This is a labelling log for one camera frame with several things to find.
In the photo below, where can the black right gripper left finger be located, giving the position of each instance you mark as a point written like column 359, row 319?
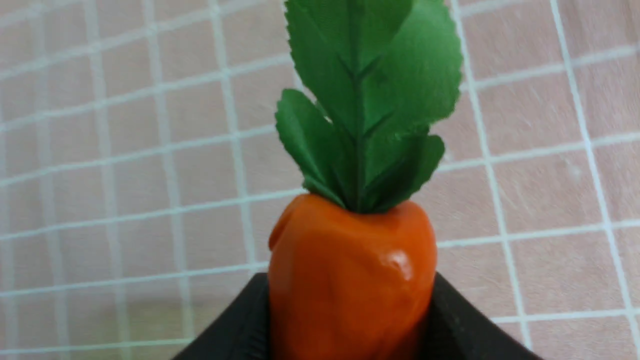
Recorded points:
column 241, row 332

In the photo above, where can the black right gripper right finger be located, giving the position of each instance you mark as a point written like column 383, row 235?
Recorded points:
column 457, row 330

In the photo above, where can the toy carrot with leaves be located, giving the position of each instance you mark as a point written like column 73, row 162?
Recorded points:
column 353, row 260

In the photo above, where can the pink checked tablecloth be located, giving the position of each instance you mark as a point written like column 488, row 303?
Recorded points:
column 141, row 174

